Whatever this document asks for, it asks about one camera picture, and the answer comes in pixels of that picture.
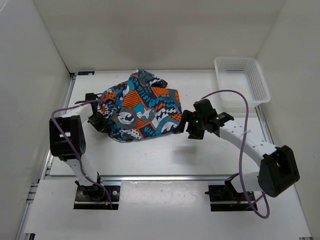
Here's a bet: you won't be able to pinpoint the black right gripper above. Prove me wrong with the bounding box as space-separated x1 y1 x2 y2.
174 109 206 140

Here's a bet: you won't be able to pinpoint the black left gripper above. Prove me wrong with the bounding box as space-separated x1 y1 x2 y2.
87 111 111 134

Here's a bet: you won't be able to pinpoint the colourful patterned shorts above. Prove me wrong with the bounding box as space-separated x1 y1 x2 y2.
97 68 183 142

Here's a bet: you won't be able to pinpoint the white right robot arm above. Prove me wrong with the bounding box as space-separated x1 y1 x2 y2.
173 99 300 200

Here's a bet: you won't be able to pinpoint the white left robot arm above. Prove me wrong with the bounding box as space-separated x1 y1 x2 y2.
49 93 111 203

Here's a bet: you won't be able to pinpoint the blue label sticker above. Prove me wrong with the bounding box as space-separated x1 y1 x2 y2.
77 71 95 76

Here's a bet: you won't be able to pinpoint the white perforated plastic basket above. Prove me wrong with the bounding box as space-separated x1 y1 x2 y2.
214 56 271 113

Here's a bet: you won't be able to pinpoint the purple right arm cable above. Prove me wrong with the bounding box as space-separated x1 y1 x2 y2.
199 89 271 219

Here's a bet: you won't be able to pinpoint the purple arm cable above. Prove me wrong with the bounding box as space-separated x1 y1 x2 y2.
50 92 116 208
199 89 271 219

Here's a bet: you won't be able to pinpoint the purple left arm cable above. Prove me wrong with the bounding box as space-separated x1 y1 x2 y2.
50 92 116 208

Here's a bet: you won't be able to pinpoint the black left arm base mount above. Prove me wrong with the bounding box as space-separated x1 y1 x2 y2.
73 183 121 211

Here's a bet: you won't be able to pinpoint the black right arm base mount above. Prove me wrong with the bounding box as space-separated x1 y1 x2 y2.
204 185 253 212

